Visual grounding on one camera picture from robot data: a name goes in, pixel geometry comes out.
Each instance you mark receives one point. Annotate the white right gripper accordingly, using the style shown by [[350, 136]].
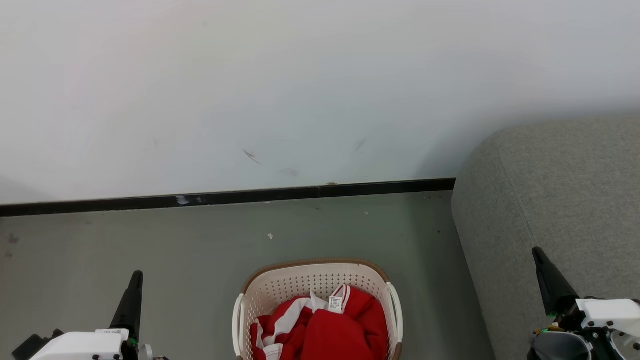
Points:
[[607, 312]]

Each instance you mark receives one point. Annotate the cream perforated plastic laundry basket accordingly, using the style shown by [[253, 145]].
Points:
[[295, 285]]

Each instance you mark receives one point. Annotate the black wall baseboard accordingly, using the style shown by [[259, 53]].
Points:
[[150, 202]]

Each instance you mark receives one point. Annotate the grey fabric sofa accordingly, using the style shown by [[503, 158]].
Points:
[[550, 190]]

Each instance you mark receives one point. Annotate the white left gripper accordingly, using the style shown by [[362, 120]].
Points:
[[80, 346]]

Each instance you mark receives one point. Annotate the red and white garment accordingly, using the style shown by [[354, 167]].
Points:
[[340, 335]]

